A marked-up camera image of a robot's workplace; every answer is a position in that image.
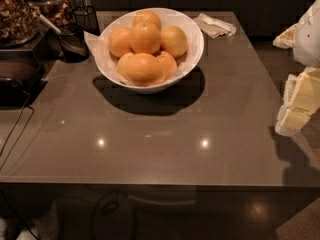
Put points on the folded paper napkins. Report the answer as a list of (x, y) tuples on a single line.
[(214, 27)]

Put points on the white ceramic bowl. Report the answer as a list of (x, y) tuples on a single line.
[(168, 17)]

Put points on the white serving spoon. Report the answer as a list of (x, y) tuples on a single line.
[(44, 20)]

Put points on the glass jar of dried fruit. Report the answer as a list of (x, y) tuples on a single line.
[(18, 24)]

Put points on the small front left orange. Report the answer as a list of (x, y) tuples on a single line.
[(121, 65)]

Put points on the black mesh basket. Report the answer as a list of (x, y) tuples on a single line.
[(72, 43)]

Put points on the dark appliance box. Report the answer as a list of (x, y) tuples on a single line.
[(21, 79)]

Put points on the large front orange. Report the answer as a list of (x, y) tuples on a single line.
[(144, 70)]

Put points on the glass jar of snacks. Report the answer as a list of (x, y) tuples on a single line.
[(59, 12)]

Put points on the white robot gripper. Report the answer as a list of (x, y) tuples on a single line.
[(308, 37)]

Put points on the black mesh cup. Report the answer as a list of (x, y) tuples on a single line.
[(87, 18)]

